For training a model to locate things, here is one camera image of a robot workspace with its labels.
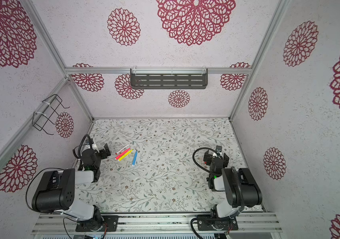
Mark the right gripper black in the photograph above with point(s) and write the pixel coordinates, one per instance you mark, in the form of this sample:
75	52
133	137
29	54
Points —
217	159

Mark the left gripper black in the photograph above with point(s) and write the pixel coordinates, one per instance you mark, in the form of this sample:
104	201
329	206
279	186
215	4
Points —
102	152

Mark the blue pen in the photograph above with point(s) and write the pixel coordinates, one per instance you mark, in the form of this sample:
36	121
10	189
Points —
135	158

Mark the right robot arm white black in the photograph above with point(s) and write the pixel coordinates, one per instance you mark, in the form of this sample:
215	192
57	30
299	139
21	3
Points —
240	188

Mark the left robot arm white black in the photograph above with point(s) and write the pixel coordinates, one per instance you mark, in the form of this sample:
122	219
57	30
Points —
55	193

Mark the white pen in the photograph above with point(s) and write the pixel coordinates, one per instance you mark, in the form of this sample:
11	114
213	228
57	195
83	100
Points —
122	149

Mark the pink highlighter pen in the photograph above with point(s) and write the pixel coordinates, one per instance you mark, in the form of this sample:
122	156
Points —
122	154

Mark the yellow highlighter pen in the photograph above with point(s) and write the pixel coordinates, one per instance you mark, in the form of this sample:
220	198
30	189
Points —
125	155

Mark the black wire wall rack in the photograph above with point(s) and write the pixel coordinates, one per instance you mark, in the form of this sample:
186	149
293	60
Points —
42	117

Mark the dark grey slotted wall shelf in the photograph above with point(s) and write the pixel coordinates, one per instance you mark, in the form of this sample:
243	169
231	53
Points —
170	79

